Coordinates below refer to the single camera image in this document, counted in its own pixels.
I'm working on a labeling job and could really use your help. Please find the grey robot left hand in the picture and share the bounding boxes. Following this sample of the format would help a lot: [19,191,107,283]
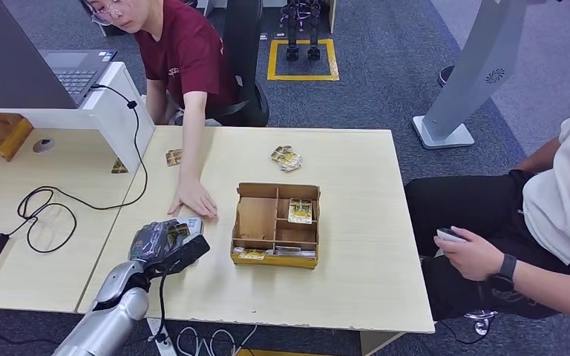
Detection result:
[128,220,192,264]

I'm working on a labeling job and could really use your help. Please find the black wristwatch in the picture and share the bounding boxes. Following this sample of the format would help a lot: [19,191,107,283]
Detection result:
[492,253,518,291]

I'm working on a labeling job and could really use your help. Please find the black laptop power cable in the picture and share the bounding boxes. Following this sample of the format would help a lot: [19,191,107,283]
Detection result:
[17,83,148,254]

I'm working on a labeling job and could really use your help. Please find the white handheld remote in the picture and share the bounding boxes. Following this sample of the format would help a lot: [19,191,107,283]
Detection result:
[436,227,468,243]

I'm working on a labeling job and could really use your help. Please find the black humanoid robot legs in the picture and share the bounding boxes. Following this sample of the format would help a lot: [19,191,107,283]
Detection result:
[280,0,321,62]

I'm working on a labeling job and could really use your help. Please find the black camera bracket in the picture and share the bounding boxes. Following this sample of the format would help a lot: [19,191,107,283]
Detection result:
[149,234,212,279]

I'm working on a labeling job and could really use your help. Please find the chrome chair caster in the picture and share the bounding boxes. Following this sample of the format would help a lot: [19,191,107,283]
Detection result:
[464,309,498,337]

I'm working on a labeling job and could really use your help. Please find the yellow key card upright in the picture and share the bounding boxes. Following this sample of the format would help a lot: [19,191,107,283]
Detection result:
[287,197,313,225]

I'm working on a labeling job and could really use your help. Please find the white cable loops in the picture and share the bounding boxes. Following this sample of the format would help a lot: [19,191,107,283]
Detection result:
[175,325,259,356]

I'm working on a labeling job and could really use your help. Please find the grey card reader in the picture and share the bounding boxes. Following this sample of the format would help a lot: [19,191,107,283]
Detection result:
[171,216,206,268]

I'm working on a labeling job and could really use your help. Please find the grey kiosk stand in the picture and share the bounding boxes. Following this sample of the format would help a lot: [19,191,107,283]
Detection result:
[411,0,529,151]

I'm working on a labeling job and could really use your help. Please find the dark laptop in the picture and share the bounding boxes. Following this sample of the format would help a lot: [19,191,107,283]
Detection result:
[0,0,118,110]

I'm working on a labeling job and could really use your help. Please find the wooden tray yellow edge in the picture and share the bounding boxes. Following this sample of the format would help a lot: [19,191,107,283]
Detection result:
[0,113,34,163]

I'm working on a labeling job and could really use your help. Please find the white power strip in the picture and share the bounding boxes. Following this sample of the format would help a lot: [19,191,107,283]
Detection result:
[146,318,178,356]

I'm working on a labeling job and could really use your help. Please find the pale cards in slot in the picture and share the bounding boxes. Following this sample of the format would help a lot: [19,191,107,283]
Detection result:
[273,247,317,259]

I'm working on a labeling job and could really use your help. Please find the white desk riser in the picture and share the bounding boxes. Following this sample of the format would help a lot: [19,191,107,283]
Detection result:
[0,62,156,173]

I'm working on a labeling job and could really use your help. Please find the yellow floor tape square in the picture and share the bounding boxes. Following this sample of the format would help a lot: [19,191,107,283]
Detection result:
[266,38,340,82]

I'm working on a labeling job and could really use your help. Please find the person's left hand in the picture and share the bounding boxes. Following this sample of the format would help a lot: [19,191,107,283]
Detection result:
[433,225,505,282]
[167,177,219,220]

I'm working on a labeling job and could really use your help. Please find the black office chair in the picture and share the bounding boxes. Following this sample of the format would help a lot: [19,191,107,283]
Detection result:
[206,0,270,128]

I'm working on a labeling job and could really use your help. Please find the person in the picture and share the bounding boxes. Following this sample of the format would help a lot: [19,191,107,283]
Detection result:
[79,0,239,220]
[404,98,570,323]

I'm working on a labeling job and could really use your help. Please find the wooden compartment box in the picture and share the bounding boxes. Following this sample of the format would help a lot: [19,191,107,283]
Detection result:
[229,182,321,270]

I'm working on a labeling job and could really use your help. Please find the black cabinet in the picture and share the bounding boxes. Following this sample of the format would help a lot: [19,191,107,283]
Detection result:
[96,20,130,38]

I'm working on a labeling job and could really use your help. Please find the yellow floor tape strip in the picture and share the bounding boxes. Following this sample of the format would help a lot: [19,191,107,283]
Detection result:
[235,349,335,356]

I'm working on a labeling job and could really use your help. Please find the dark shoe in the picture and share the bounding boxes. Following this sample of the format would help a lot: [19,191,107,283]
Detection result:
[437,65,456,88]

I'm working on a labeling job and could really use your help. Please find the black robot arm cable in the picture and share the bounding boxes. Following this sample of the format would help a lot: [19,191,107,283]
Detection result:
[154,270,169,345]

